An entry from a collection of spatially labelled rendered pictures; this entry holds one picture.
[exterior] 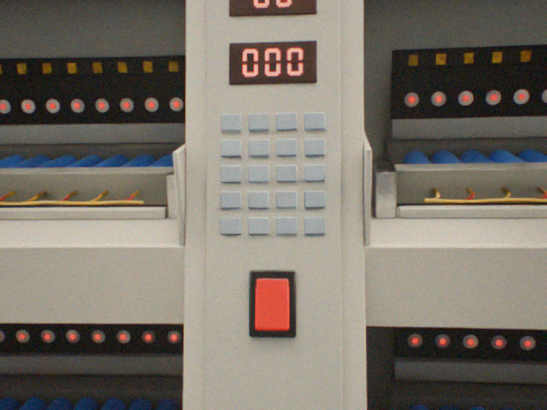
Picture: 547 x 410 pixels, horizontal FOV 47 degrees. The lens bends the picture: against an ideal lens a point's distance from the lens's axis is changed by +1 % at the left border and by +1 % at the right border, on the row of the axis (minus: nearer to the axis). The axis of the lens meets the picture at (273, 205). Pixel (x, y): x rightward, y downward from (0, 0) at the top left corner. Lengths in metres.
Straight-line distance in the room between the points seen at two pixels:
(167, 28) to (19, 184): 0.21
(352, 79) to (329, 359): 0.14
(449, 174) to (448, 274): 0.09
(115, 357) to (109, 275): 0.19
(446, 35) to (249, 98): 0.26
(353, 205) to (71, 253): 0.15
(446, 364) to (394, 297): 0.18
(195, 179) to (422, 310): 0.14
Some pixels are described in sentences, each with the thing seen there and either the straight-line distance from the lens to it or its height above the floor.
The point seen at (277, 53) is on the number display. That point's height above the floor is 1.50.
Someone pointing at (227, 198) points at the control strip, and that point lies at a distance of 0.32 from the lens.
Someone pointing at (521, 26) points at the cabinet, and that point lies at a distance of 0.58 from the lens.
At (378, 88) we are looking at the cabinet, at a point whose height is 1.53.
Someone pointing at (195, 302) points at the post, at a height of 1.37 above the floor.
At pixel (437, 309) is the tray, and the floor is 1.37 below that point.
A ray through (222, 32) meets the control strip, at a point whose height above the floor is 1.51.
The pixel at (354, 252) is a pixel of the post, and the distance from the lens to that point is 0.33.
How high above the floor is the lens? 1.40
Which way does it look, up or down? 3 degrees up
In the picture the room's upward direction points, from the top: straight up
